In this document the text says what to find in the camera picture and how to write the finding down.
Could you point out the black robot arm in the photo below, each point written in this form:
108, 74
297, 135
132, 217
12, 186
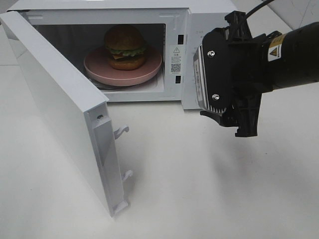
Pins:
265, 63

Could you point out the pink round plate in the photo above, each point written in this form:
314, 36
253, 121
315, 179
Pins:
98, 69

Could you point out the white microwave oven body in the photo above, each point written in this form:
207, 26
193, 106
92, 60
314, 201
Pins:
174, 27

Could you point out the burger with lettuce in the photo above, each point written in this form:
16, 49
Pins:
126, 47

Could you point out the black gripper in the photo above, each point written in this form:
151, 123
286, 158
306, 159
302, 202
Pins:
247, 83

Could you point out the glass microwave turntable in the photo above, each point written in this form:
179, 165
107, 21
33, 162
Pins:
154, 83

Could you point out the white microwave door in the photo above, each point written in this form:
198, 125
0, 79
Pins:
73, 108

